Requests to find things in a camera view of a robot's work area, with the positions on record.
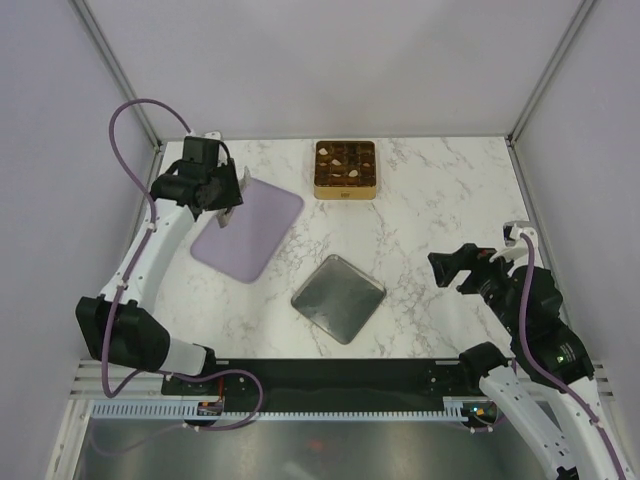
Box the metal tongs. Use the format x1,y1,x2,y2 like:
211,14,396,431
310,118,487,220
216,166,252,228

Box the gold chocolate tin box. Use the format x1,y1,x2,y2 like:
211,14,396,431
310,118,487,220
313,140,378,200

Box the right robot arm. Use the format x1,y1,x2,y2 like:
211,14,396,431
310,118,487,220
428,235,635,479

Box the dark metal tin lid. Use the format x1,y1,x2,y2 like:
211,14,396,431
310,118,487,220
291,254,386,345

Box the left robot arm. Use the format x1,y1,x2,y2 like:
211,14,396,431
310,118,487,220
75,136,249,394

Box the lilac plastic tray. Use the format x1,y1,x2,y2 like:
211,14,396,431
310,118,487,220
190,179,304,284

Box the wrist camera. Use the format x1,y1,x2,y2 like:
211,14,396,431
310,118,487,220
501,220,538,261
193,131,223,141

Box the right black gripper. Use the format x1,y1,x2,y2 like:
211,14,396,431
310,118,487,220
427,241,525,335

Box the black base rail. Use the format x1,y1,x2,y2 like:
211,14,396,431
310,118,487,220
161,359,481,412

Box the white cable duct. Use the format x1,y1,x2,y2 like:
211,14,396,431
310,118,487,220
90,399,496,422

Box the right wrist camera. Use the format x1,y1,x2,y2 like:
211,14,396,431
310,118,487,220
501,220,538,261

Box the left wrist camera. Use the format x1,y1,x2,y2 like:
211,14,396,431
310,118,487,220
193,131,223,141

